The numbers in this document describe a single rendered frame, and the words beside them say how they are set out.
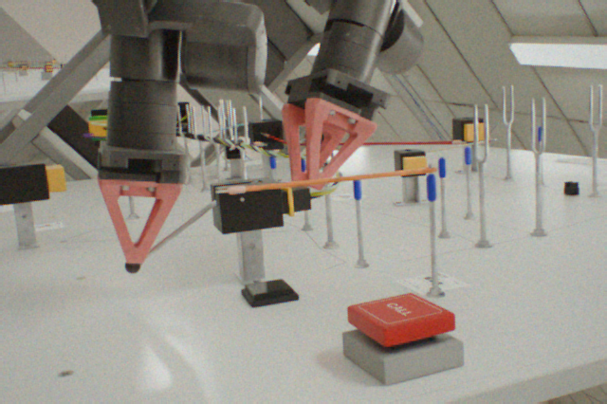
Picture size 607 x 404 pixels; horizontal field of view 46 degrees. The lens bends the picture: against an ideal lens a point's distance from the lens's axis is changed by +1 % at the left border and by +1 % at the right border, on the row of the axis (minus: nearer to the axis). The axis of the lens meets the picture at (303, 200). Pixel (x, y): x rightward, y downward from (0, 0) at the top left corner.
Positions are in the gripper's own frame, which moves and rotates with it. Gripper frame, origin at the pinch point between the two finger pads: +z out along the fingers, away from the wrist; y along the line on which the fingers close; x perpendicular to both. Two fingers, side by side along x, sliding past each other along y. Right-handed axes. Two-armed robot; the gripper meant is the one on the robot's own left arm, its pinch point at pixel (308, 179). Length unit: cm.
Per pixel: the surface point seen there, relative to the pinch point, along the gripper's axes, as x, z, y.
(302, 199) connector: 0.9, 2.2, -2.0
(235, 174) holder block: -14, -4, 64
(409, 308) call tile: 1.0, 8.4, -23.1
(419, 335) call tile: 1.1, 9.7, -25.1
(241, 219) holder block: 5.8, 5.6, -2.0
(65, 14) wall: 0, -169, 737
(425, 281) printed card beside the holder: -9.1, 6.0, -9.5
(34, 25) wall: 25, -146, 737
